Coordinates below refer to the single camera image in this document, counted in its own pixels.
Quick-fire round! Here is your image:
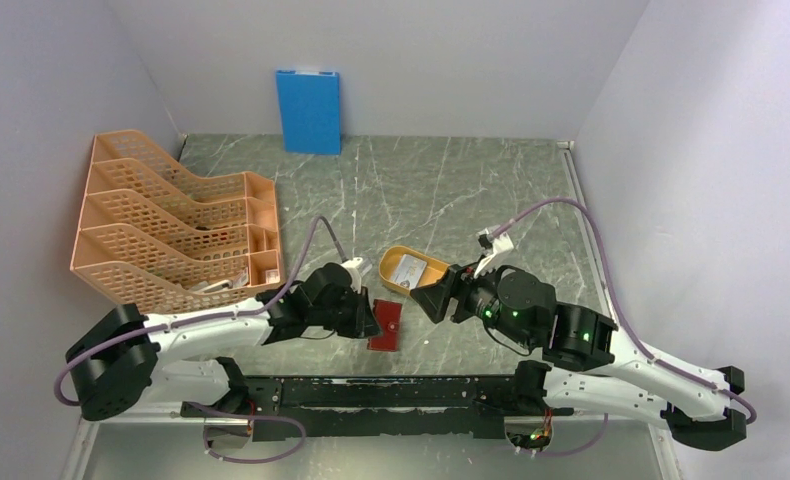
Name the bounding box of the aluminium frame rail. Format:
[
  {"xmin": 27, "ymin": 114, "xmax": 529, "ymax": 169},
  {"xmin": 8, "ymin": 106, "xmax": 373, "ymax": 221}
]
[{"xmin": 557, "ymin": 140, "xmax": 618, "ymax": 313}]

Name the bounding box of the orange mesh file organizer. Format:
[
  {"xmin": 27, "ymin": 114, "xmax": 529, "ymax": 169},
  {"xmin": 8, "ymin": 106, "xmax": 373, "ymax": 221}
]
[{"xmin": 70, "ymin": 130, "xmax": 287, "ymax": 313}]

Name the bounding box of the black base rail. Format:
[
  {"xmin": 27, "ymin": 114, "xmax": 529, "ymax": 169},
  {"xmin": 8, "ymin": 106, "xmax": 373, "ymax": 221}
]
[{"xmin": 181, "ymin": 374, "xmax": 549, "ymax": 442}]

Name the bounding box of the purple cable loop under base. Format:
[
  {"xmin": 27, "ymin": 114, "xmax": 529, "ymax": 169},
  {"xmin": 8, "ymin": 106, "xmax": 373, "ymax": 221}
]
[{"xmin": 182, "ymin": 400, "xmax": 307, "ymax": 464}]

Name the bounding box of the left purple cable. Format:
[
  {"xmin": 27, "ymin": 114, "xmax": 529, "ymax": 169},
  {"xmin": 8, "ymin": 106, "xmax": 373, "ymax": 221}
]
[{"xmin": 53, "ymin": 215, "xmax": 350, "ymax": 407}]

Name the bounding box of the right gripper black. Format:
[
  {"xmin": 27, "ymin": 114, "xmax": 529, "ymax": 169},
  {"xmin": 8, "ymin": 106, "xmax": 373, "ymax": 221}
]
[{"xmin": 410, "ymin": 254, "xmax": 535, "ymax": 349}]

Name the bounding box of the blue folder against wall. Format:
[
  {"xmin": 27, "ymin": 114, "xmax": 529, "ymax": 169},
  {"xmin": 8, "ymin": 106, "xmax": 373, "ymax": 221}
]
[{"xmin": 275, "ymin": 70, "xmax": 341, "ymax": 155}]

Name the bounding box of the red leather card holder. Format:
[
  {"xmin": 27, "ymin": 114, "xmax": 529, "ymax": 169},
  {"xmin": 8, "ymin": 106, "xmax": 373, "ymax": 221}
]
[{"xmin": 367, "ymin": 299, "xmax": 402, "ymax": 352}]

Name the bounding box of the silver VIP credit card stack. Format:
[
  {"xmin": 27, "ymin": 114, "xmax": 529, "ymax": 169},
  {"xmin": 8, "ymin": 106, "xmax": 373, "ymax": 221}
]
[{"xmin": 390, "ymin": 254, "xmax": 427, "ymax": 290}]

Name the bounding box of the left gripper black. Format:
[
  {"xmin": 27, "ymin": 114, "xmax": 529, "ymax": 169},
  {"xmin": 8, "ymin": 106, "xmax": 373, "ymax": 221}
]
[{"xmin": 308, "ymin": 284, "xmax": 382, "ymax": 337}]

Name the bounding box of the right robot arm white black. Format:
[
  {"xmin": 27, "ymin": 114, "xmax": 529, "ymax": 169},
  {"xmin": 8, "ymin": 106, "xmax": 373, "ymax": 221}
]
[{"xmin": 409, "ymin": 265, "xmax": 749, "ymax": 451}]

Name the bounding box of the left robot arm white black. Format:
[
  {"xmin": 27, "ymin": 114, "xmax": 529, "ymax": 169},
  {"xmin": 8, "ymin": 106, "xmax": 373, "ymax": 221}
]
[{"xmin": 55, "ymin": 257, "xmax": 381, "ymax": 421}]

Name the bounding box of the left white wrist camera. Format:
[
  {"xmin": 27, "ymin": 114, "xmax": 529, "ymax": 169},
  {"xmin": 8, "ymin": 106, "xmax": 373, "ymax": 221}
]
[{"xmin": 341, "ymin": 257, "xmax": 372, "ymax": 293}]

